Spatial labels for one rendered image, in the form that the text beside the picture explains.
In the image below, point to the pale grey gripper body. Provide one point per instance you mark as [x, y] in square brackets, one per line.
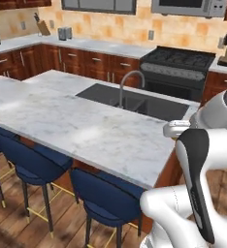
[174, 126]

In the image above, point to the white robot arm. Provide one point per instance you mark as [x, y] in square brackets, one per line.
[222, 145]

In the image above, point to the dark rectangular sink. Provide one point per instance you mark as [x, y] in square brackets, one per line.
[157, 106]

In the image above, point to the black stove with oven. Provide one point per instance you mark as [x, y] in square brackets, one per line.
[175, 74]

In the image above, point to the grey curved tap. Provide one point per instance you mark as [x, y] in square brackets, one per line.
[121, 87]

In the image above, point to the brown base cupboard run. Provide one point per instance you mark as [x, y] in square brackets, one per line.
[86, 63]

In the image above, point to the silver microwave oven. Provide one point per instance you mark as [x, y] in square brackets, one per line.
[183, 7]

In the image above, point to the grey framed window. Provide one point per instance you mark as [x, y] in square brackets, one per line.
[99, 5]

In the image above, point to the grey toaster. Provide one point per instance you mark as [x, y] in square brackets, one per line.
[64, 33]

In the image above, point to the wooden knife block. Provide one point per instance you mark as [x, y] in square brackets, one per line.
[43, 28]

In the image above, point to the grey wall socket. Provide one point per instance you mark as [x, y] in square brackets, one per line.
[151, 35]
[23, 25]
[51, 24]
[220, 43]

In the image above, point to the brown wall cupboard run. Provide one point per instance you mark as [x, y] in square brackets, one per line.
[18, 3]

